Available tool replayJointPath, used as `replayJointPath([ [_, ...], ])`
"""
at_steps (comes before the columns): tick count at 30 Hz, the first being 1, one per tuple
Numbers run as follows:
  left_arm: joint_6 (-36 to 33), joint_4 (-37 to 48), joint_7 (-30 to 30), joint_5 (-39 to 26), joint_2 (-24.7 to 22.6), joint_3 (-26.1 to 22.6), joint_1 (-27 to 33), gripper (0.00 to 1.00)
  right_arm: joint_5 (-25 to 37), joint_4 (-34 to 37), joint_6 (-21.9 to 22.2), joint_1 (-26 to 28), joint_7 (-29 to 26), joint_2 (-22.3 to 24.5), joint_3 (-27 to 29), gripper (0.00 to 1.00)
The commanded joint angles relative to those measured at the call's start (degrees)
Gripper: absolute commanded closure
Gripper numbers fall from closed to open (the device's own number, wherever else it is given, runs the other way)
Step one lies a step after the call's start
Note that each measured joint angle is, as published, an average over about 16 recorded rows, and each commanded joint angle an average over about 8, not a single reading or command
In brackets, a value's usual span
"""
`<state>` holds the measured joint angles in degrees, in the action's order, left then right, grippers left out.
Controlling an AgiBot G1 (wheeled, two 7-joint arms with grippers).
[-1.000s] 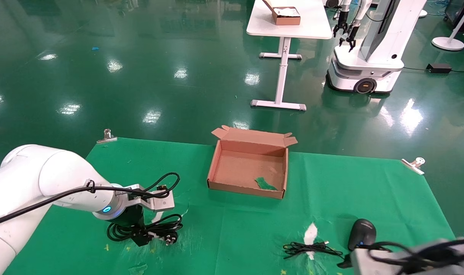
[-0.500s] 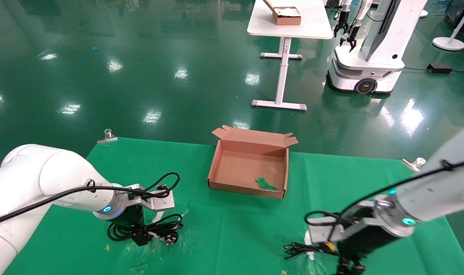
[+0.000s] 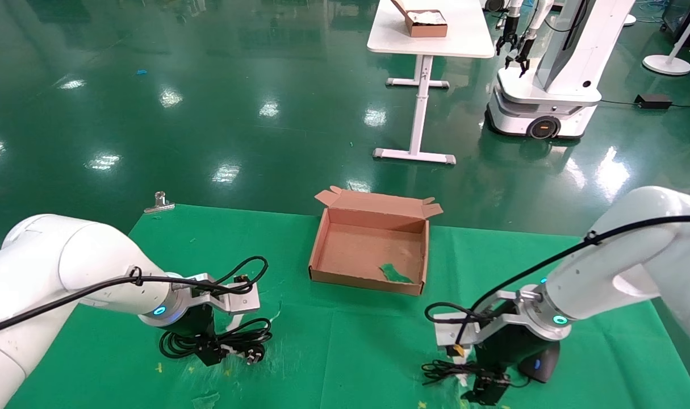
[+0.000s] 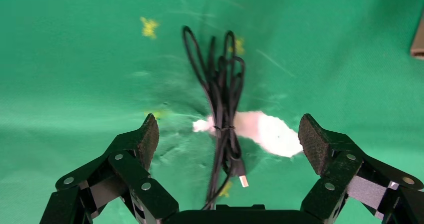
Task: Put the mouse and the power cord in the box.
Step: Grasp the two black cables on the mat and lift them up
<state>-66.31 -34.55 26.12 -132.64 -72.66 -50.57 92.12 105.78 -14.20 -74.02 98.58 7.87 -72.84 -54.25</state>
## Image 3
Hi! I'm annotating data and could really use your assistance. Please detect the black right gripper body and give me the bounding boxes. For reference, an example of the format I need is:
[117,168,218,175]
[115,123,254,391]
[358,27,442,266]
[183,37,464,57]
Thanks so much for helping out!
[474,317,553,373]

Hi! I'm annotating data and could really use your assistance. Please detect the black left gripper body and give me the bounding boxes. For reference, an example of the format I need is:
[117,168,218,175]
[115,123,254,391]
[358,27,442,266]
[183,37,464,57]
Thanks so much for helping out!
[172,304,217,349]

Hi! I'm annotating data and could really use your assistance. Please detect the thick black power cable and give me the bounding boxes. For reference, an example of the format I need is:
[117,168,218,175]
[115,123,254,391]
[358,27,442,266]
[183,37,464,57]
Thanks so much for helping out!
[159,318,273,366]

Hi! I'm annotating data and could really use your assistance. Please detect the black adapter with thin cable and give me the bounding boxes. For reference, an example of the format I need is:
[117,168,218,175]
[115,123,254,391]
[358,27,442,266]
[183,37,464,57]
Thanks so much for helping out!
[421,353,561,393]

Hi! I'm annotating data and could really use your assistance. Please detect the open brown cardboard box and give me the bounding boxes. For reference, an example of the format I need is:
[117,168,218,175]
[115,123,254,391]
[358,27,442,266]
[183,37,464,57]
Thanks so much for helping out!
[309,186,444,297]

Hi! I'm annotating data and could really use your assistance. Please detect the small brown cardboard box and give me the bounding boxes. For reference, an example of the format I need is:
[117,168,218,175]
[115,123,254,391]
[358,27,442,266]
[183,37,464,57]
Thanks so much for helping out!
[391,0,449,39]

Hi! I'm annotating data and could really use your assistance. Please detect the metal cloth clip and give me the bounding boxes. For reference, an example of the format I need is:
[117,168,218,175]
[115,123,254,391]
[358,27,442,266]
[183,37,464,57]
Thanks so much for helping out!
[145,192,175,214]

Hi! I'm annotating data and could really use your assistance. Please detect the green table cloth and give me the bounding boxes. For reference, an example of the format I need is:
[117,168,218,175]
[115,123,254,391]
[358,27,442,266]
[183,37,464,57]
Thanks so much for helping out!
[7,203,690,409]

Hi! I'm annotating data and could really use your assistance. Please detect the white wheeled background robot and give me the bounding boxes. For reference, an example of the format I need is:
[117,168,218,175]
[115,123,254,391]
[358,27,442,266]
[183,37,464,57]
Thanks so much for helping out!
[486,0,636,140]

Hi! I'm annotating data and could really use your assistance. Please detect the black floor power brick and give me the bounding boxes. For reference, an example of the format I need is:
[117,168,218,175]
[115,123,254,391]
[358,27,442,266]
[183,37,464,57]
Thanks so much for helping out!
[634,94,673,110]

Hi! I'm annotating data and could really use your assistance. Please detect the white standing table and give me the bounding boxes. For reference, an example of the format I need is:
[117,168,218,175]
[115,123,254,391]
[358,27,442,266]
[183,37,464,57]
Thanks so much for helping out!
[367,0,496,166]

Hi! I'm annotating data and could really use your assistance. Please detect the white round floor stand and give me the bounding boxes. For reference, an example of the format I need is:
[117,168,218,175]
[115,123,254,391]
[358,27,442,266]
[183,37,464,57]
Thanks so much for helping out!
[643,0,690,77]

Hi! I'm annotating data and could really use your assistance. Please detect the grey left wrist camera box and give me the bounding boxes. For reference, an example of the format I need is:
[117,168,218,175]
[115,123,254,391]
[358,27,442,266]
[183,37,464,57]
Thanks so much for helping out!
[180,274,261,316]

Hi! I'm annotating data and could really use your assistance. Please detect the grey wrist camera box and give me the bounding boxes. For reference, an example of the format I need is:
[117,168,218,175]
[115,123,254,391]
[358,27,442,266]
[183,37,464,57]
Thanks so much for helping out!
[180,274,261,316]
[434,290,530,348]

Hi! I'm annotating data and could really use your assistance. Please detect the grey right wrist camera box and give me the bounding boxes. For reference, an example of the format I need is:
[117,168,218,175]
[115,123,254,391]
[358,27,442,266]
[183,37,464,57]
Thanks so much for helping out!
[434,290,530,348]

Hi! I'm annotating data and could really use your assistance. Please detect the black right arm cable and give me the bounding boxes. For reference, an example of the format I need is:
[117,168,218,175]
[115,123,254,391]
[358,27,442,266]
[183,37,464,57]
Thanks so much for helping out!
[424,215,690,347]

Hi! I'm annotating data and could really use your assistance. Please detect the black floor cable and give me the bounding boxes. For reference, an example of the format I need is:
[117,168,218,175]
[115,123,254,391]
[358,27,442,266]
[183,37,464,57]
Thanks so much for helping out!
[600,100,690,109]

